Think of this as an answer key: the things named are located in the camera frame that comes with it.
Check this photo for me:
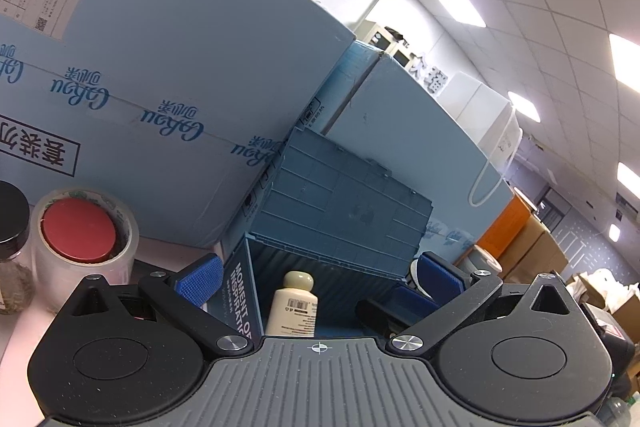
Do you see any plain light blue carton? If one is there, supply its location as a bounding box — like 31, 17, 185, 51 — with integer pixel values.
300, 39, 516, 269

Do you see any cream lotion bottle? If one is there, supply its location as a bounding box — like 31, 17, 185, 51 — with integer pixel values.
265, 271, 320, 338

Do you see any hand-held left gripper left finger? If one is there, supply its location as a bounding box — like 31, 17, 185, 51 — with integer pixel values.
71, 253, 256, 360

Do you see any open brown cardboard box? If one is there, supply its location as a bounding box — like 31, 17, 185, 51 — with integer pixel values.
570, 268, 640, 339

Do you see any blue plastic crate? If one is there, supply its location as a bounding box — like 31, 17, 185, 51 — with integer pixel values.
220, 124, 436, 340

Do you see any dark printed card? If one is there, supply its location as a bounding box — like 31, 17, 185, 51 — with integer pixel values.
206, 237, 263, 340

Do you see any black lid glass jar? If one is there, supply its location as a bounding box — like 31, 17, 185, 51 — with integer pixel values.
0, 181, 36, 315

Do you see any white paper bag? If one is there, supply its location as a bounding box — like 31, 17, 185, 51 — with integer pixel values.
440, 72, 523, 208

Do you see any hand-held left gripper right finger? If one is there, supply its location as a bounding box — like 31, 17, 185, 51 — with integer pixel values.
385, 252, 576, 360

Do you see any red round lid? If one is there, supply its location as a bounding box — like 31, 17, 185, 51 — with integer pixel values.
41, 199, 117, 264

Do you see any large labelled light blue carton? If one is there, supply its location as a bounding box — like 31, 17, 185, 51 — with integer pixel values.
0, 0, 357, 253

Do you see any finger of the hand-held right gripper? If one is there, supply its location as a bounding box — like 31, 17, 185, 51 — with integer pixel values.
356, 284, 441, 339

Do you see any ceiling light panel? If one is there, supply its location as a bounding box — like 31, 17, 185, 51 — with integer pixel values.
616, 162, 640, 198
432, 0, 488, 28
608, 33, 640, 94
507, 91, 542, 124

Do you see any clear tape roll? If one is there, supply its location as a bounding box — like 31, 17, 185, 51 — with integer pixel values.
29, 188, 141, 315

